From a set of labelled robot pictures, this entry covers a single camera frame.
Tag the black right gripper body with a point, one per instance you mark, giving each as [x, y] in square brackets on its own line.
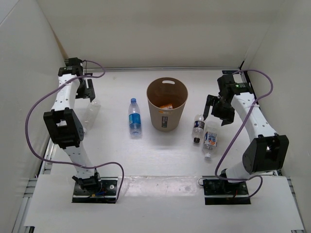
[222, 108]

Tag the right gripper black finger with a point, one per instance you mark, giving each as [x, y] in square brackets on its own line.
[209, 102]
[227, 119]

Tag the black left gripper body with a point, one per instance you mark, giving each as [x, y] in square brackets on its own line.
[81, 91]

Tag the clear unlabelled plastic bottle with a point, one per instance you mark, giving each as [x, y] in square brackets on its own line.
[90, 115]

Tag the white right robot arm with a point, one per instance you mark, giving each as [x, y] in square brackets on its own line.
[267, 149]

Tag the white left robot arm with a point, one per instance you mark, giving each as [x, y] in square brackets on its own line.
[64, 126]

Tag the orange packet inside bin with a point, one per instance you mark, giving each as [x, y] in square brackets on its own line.
[168, 106]

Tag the beige round waste bin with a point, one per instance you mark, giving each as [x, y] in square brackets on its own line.
[166, 100]

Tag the clear bottle blue orange label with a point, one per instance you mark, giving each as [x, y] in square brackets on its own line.
[210, 139]

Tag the clear bottle black label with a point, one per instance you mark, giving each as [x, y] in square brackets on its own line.
[198, 129]

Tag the clear bottle blue cap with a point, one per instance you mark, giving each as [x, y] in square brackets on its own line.
[134, 119]

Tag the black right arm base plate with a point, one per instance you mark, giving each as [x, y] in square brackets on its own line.
[220, 192]

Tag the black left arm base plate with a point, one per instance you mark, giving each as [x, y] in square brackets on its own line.
[105, 193]

